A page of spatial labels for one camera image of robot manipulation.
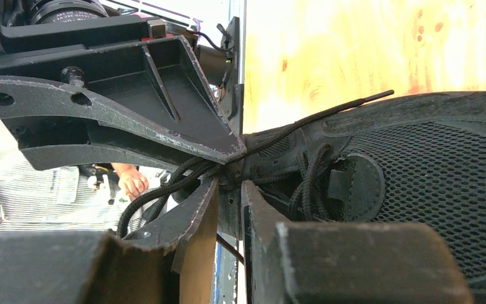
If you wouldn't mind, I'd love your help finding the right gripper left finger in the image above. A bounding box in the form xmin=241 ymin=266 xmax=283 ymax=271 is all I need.
xmin=0 ymin=179 xmax=220 ymax=303

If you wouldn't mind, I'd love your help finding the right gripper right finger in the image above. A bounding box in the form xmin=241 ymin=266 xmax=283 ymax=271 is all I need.
xmin=241 ymin=180 xmax=474 ymax=303

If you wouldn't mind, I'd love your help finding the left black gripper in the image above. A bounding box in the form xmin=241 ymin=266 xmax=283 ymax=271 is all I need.
xmin=0 ymin=16 xmax=246 ymax=169

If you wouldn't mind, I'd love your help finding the black shoe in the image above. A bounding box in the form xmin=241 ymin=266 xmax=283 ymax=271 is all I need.
xmin=234 ymin=92 xmax=486 ymax=303

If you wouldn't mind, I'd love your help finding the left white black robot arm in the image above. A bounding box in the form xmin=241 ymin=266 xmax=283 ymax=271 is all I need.
xmin=0 ymin=1 xmax=246 ymax=169

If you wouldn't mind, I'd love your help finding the person in striped shirt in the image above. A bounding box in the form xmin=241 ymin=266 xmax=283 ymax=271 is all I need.
xmin=0 ymin=152 xmax=161 ymax=232

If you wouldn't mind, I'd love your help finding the aluminium frame rail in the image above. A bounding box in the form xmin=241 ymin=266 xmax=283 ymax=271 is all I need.
xmin=220 ymin=16 xmax=244 ymax=134

